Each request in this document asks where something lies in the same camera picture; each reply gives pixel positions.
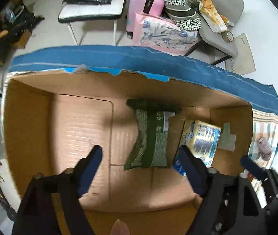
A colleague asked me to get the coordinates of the left hand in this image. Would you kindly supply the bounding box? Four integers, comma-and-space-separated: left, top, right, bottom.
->
110, 219, 130, 235

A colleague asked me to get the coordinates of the white chair black frame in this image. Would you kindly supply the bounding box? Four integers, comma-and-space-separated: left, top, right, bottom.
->
58, 0, 127, 46

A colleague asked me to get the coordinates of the grey chair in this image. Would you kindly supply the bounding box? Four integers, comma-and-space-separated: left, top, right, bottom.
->
185, 0, 244, 65

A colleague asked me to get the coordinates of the cardboard box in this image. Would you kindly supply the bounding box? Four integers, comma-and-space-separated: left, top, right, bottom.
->
4, 70, 253, 234

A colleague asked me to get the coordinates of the patterned bucket hat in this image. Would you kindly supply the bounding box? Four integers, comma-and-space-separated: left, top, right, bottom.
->
164, 0, 202, 31

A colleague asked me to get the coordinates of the pink suitcase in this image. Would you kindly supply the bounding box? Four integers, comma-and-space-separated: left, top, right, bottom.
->
126, 0, 164, 39

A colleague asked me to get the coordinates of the tape roll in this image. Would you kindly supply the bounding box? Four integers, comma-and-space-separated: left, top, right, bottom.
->
221, 31, 234, 43

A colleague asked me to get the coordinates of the yellow white snack bag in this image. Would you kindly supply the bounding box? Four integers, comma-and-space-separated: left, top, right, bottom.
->
199, 0, 228, 34

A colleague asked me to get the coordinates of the plaid blanket blue border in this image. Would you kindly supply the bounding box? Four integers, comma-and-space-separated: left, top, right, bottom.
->
6, 44, 278, 169

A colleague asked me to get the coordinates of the beige board on floor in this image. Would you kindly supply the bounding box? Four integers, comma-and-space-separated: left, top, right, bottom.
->
225, 33, 256, 75

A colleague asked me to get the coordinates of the lilac soft cloth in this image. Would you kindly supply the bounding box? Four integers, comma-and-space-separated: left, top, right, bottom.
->
258, 137, 272, 161

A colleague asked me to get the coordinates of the green patterned packet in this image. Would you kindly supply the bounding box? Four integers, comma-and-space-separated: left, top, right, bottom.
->
123, 99, 181, 170

